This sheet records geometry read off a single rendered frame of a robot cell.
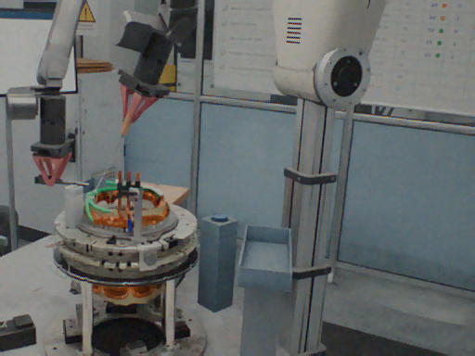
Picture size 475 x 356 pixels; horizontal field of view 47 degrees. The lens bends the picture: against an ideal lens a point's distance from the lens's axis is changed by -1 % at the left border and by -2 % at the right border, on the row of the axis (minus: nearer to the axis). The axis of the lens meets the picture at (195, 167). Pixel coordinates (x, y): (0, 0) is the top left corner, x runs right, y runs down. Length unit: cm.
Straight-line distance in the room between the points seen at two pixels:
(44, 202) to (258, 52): 171
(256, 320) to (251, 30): 242
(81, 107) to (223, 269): 217
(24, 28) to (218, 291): 127
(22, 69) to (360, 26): 134
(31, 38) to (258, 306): 143
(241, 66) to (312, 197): 212
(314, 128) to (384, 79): 186
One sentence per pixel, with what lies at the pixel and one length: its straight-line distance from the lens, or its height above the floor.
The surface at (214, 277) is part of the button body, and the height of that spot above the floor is 88.
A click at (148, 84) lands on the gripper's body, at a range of 114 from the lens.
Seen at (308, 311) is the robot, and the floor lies 79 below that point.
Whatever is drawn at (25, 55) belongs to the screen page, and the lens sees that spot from 223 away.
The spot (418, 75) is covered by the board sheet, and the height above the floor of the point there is 132.
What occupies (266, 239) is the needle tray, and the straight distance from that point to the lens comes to 136.
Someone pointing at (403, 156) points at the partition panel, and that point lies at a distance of 331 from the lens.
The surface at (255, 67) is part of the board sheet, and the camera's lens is 343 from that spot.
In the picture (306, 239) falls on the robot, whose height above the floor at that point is 100.
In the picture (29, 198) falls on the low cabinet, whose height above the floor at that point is 33.
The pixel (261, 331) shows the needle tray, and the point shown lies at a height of 88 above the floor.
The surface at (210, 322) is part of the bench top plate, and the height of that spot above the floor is 78.
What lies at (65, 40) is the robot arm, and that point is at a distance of 127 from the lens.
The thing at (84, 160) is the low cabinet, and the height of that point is 65.
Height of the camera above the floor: 154
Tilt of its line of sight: 15 degrees down
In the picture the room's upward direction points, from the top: 3 degrees clockwise
